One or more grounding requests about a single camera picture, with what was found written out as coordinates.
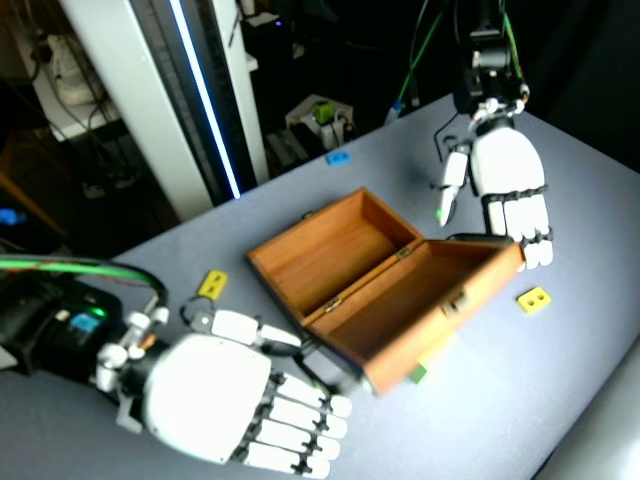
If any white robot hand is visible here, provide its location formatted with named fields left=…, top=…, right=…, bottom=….
left=433, top=125, right=555, bottom=272
left=141, top=308, right=354, bottom=480

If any wooden box lid with handles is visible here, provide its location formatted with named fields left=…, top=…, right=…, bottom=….
left=299, top=232, right=527, bottom=397

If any yellow toy block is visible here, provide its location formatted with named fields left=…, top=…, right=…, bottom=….
left=197, top=269, right=229, bottom=300
left=516, top=286, right=553, bottom=315

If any grey table cloth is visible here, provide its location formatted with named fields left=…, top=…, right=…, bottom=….
left=0, top=94, right=640, bottom=480

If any white column with light strip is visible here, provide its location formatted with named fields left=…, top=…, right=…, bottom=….
left=58, top=0, right=271, bottom=221

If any white shelf board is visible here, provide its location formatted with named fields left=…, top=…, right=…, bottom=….
left=29, top=69, right=121, bottom=144

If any white rounded object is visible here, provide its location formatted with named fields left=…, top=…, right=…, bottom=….
left=47, top=33, right=109, bottom=106

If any green cable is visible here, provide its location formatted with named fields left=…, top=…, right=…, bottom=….
left=387, top=0, right=446, bottom=121

